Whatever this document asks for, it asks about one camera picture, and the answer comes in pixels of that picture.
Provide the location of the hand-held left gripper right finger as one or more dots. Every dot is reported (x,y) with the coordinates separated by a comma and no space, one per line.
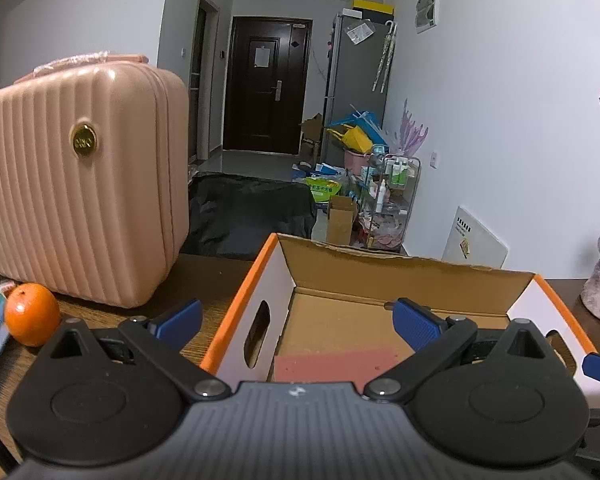
(414,325)

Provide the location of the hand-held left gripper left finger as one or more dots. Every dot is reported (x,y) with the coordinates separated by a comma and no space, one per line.
(181,320)

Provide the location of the orange cardboard box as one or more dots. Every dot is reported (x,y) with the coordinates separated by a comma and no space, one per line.
(325,270)

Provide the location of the pink sponge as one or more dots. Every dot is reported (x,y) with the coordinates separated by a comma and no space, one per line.
(330,367)

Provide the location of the white leaning board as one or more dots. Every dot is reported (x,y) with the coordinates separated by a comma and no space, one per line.
(475,242)

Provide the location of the small upright cardboard box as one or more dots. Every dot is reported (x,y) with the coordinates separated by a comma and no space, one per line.
(340,222)

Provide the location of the metal trolley rack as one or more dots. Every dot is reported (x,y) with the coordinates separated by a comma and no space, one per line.
(395,195)

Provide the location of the orange fruit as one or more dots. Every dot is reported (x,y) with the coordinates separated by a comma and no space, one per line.
(32,314)

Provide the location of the pink ribbed suitcase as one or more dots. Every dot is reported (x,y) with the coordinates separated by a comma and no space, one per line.
(80,200)

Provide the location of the green and yellow bag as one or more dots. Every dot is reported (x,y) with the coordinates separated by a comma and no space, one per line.
(322,187)

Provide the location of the pink bucket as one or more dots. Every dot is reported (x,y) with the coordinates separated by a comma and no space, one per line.
(355,160)

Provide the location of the blue bag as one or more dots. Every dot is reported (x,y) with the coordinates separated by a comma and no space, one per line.
(367,120)

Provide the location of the open brown cardboard box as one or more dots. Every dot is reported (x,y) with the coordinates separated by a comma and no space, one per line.
(311,135)

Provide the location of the dark brown entrance door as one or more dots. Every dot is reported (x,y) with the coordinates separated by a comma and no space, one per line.
(245,110)

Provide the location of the grey refrigerator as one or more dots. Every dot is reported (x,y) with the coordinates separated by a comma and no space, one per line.
(352,80)

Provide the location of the white paper on door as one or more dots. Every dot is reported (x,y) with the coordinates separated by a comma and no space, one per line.
(261,57)

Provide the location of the clear plastic bag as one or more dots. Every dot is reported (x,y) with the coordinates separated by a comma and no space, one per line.
(360,32)

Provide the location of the white electrical panel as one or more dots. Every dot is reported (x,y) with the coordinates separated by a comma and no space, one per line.
(426,7)

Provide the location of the yellow and black box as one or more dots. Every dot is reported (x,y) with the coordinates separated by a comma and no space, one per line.
(375,7)

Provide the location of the white wall socket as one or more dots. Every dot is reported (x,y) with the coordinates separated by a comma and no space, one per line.
(433,160)

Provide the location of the purple wall sticker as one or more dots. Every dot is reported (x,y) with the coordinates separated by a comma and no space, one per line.
(412,132)

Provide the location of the side door frame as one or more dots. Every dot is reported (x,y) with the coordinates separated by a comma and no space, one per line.
(200,85)

